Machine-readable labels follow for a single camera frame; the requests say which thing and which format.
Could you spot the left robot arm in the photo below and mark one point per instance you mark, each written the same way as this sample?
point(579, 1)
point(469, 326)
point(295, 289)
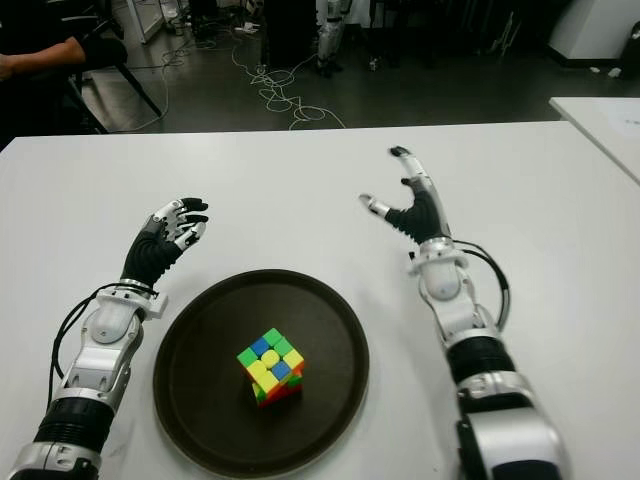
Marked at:
point(97, 360)

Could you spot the black cabinet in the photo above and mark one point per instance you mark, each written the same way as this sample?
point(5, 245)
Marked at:
point(290, 30)

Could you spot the white side table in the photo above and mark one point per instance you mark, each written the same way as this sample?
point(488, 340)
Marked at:
point(602, 125)

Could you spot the white cabinet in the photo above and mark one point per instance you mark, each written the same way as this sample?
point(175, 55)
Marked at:
point(140, 17)

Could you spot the silver folded stand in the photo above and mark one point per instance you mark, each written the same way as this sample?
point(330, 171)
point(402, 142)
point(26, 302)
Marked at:
point(505, 36)

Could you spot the white pedestal with black base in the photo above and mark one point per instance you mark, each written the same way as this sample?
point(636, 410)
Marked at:
point(592, 25)

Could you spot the white paper scrap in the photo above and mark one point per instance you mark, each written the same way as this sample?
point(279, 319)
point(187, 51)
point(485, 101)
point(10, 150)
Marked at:
point(615, 72)

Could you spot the multicoloured Rubik's cube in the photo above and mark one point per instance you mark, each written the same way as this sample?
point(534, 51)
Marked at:
point(270, 365)

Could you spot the white power strip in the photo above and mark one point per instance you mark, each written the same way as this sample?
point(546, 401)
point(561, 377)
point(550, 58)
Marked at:
point(245, 27)

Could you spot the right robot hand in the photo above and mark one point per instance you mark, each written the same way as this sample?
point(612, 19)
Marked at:
point(425, 215)

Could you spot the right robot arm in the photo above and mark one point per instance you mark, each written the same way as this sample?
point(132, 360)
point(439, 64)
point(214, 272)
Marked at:
point(480, 360)

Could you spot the standing humanoid robot legs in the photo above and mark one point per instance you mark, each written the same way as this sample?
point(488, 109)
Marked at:
point(330, 35)

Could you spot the dark brown round plate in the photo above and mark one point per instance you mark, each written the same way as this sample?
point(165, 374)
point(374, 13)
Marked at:
point(200, 375)

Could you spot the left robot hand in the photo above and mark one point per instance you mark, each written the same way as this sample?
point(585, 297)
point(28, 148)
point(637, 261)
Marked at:
point(147, 255)

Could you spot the black chair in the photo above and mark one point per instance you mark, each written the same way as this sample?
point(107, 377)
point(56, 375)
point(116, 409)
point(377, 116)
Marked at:
point(107, 47)

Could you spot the seated person in black shirt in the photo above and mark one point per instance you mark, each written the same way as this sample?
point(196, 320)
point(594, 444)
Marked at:
point(42, 52)

